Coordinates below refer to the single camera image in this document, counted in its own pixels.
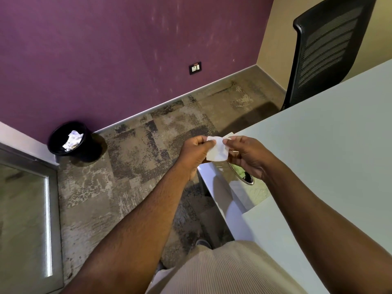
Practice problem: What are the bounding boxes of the person's right hand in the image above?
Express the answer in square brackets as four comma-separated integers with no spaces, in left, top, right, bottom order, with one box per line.
[223,135,278,181]

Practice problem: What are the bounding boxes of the person's left hand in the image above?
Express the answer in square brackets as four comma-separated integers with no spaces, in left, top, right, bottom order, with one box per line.
[176,135,216,181]

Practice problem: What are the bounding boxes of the white wet wipe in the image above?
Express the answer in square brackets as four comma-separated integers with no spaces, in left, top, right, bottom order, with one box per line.
[205,136,229,162]

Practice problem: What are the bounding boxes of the glass door with metal frame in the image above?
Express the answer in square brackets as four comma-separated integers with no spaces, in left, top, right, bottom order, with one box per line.
[0,142,64,294]

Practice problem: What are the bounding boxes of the person's right forearm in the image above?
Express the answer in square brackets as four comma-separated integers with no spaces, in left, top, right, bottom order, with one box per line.
[263,162,392,294]

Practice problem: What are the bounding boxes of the person's left forearm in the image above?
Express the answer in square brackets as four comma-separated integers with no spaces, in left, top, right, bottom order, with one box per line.
[61,168,196,294]

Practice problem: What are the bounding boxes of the silver skirting strip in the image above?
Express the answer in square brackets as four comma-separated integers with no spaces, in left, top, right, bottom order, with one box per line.
[94,64,288,134]

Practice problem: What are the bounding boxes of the black waste bin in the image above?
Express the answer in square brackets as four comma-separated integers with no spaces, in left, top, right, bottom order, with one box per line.
[47,120,103,163]

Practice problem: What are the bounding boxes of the beige ribbed shorts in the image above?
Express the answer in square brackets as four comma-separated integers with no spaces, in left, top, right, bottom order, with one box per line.
[147,240,307,294]

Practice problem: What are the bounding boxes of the crumpled white paper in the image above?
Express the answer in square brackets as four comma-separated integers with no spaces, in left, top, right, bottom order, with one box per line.
[62,130,84,152]

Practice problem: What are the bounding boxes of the black mesh office chair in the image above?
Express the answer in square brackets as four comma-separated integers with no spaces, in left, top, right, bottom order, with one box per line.
[281,0,378,111]

